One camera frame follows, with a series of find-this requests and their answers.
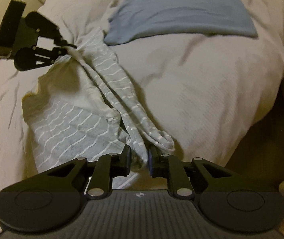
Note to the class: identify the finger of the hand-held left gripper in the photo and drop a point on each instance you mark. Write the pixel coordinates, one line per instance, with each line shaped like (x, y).
(49, 53)
(53, 31)

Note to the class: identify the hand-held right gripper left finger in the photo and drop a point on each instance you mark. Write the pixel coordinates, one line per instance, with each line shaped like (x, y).
(127, 161)

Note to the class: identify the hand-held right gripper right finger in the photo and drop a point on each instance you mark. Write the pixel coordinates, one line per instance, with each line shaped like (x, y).
(151, 163)

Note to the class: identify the grey striped garment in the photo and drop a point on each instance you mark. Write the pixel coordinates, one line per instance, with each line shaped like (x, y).
(69, 129)

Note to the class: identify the blue garment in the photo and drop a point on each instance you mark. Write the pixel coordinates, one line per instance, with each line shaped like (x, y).
(181, 10)

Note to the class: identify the bed with white sheet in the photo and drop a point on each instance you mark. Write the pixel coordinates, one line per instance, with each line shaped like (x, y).
(206, 92)

